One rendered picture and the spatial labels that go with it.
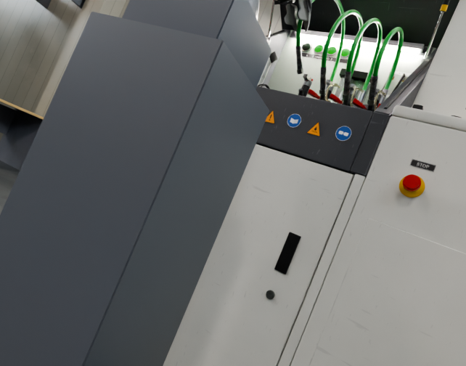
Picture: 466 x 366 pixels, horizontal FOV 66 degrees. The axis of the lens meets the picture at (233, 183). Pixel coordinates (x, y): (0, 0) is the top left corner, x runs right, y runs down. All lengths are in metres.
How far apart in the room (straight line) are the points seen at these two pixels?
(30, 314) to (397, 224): 0.71
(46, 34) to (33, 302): 5.41
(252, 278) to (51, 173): 0.57
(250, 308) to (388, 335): 0.32
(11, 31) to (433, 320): 6.20
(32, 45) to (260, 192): 5.24
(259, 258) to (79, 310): 0.53
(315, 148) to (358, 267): 0.31
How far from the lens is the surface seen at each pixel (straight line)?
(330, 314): 0.89
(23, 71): 5.87
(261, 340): 0.95
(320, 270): 0.90
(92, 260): 0.51
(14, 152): 4.87
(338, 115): 0.97
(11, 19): 6.55
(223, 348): 1.00
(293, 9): 1.27
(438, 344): 0.88
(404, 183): 0.86
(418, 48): 1.62
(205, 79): 0.48
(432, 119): 0.94
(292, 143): 0.97
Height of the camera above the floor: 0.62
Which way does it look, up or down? 3 degrees up
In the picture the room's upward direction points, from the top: 23 degrees clockwise
